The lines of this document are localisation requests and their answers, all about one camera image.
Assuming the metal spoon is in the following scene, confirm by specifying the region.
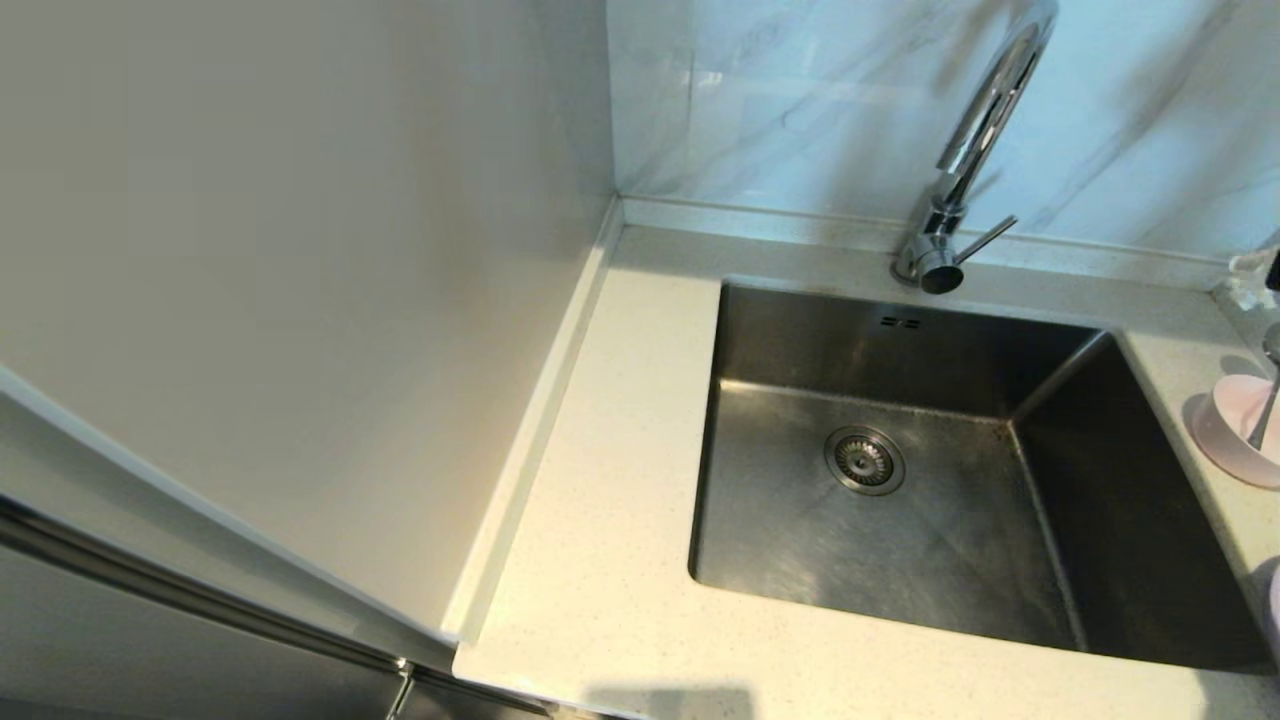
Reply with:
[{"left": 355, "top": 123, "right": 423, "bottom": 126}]
[{"left": 1246, "top": 322, "right": 1280, "bottom": 451}]

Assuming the grey appliance front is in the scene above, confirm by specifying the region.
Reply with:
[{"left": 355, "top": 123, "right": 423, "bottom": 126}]
[{"left": 0, "top": 485, "right": 561, "bottom": 720}]

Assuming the chrome bar handle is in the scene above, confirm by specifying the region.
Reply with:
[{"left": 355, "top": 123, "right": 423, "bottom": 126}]
[{"left": 0, "top": 488, "right": 416, "bottom": 681}]

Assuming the stainless steel sink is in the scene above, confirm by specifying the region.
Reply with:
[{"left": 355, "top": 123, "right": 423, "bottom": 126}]
[{"left": 688, "top": 280, "right": 1276, "bottom": 673}]

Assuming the chrome gooseneck faucet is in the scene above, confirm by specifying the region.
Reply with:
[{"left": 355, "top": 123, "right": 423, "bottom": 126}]
[{"left": 893, "top": 0, "right": 1059, "bottom": 296}]

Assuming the pink bowl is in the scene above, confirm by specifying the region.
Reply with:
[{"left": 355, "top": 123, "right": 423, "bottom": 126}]
[{"left": 1186, "top": 374, "right": 1280, "bottom": 489}]

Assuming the white tall cabinet panel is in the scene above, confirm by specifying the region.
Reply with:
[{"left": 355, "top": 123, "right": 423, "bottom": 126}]
[{"left": 0, "top": 0, "right": 616, "bottom": 669}]

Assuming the round metal drain strainer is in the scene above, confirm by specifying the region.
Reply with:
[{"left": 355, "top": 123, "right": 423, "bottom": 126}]
[{"left": 824, "top": 426, "right": 906, "bottom": 497}]

